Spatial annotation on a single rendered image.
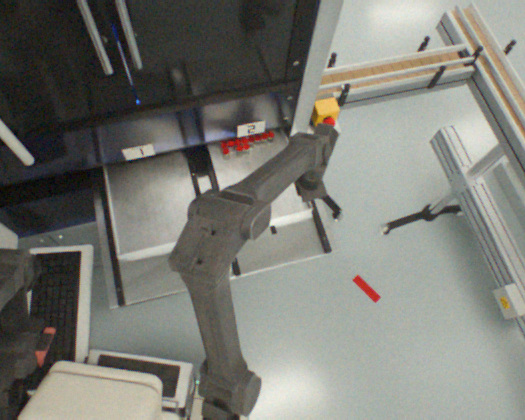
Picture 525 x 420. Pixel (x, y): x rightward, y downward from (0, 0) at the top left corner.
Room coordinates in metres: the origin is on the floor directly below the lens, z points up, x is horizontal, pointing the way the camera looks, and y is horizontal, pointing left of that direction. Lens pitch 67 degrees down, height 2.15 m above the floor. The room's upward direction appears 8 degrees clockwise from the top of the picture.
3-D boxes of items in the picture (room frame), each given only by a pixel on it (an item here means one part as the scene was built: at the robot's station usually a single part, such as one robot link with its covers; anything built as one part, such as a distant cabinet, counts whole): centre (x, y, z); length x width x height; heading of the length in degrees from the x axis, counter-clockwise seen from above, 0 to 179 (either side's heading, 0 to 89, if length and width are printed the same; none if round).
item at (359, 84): (1.10, -0.37, 0.92); 0.69 x 0.16 x 0.16; 113
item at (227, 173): (0.65, 0.02, 0.90); 0.34 x 0.26 x 0.04; 24
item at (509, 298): (0.45, -1.03, 0.50); 0.12 x 0.05 x 0.09; 23
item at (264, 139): (0.75, 0.06, 0.90); 0.18 x 0.02 x 0.05; 114
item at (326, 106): (0.85, -0.16, 1.00); 0.08 x 0.07 x 0.07; 23
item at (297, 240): (0.52, 0.15, 0.87); 0.70 x 0.48 x 0.02; 113
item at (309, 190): (0.51, -0.12, 1.19); 0.10 x 0.07 x 0.07; 22
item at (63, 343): (0.12, 0.56, 0.82); 0.40 x 0.14 x 0.02; 13
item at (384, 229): (0.96, -0.88, 0.07); 0.50 x 0.08 x 0.14; 113
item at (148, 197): (0.52, 0.33, 0.90); 0.34 x 0.26 x 0.04; 23
